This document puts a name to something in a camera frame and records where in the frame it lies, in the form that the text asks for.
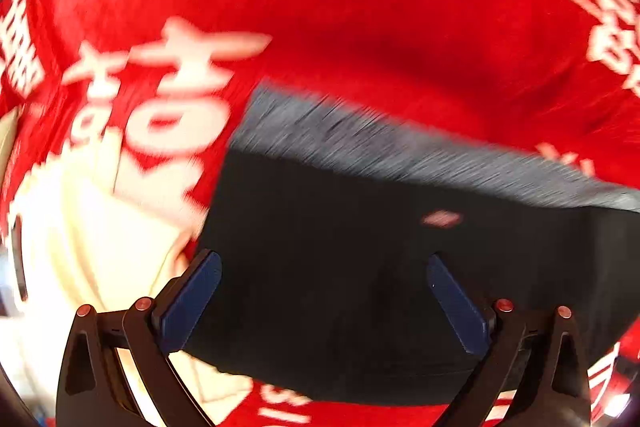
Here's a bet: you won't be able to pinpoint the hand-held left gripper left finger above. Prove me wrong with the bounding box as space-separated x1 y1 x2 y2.
56 249 223 427

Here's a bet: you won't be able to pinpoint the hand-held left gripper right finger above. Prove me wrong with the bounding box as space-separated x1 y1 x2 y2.
426 253 593 427

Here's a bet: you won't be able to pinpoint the black pants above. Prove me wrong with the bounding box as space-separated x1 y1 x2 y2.
185 84 640 408

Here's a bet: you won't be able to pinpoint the cream cushion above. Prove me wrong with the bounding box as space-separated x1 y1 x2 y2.
0 104 256 427

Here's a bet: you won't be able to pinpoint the dark slim object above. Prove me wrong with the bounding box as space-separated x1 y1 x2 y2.
10 213 28 303

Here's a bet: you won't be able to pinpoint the red printed blanket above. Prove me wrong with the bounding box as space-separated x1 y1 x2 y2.
0 0 640 427

